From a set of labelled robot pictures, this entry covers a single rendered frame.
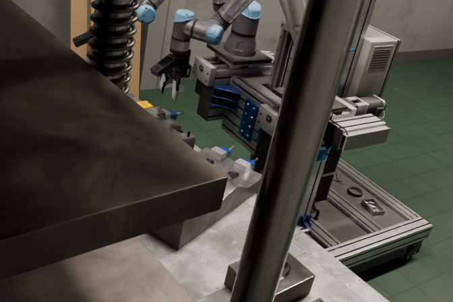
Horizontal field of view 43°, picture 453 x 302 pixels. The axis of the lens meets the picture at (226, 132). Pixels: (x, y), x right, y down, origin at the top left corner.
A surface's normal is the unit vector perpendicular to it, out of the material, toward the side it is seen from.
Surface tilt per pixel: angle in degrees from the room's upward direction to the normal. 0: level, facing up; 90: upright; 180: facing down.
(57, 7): 90
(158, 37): 90
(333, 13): 90
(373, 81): 90
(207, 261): 0
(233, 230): 0
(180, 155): 0
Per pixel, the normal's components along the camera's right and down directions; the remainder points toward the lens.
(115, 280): 0.19, -0.87
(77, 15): 0.58, 0.32
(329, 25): -0.19, 0.42
